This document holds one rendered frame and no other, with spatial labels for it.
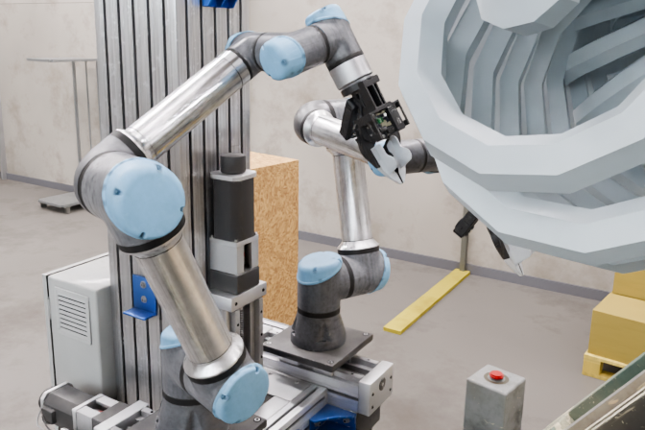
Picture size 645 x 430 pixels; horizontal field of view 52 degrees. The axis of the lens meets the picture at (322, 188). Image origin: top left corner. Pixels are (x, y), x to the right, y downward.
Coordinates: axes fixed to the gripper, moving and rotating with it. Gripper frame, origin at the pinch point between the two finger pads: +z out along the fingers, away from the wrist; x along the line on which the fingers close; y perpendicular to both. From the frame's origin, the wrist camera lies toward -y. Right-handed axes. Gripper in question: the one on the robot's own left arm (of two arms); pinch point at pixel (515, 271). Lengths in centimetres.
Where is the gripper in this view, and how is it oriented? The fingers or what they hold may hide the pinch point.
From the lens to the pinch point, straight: 147.9
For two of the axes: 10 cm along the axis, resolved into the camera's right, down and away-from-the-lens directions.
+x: 5.4, -1.8, 8.2
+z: 3.8, 9.2, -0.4
